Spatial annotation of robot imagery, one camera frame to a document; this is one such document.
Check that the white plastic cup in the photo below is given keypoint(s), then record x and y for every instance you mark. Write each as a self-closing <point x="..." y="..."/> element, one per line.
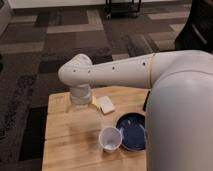
<point x="110" y="139"/>

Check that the black office chair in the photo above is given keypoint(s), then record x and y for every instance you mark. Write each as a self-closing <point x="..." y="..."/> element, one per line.
<point x="197" y="33"/>

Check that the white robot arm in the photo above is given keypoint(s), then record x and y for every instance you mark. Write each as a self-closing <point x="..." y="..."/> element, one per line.
<point x="179" y="115"/>

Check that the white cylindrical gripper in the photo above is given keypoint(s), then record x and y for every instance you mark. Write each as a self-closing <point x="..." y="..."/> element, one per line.
<point x="80" y="96"/>

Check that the black rolling cart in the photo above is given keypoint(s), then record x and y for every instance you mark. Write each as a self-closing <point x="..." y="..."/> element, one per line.
<point x="118" y="9"/>

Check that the dark blue plate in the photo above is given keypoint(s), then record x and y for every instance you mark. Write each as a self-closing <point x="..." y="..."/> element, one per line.
<point x="132" y="128"/>

